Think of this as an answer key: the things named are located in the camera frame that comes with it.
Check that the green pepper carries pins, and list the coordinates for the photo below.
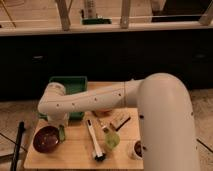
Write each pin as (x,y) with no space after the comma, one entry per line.
(62,136)

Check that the black pole left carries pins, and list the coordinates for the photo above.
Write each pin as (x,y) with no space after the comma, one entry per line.
(17,147)

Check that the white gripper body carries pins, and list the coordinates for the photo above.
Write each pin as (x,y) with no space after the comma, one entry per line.
(58,119)

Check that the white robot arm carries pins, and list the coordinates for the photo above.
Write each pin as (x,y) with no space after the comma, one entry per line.
(165,113)

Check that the green plastic cup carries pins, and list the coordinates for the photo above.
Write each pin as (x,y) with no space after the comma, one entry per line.
(111,140)

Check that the wooden block black edge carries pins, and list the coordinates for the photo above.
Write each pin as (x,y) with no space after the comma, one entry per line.
(117,122)

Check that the white cup dark inside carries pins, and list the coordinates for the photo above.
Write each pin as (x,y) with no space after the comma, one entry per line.
(135,151)

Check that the purple bowl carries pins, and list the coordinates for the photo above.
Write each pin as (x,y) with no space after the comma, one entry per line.
(46,139)

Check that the green plastic tray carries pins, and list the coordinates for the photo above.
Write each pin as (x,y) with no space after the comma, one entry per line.
(73,84)

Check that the orange carrot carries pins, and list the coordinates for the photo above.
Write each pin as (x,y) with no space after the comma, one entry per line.
(101,113)

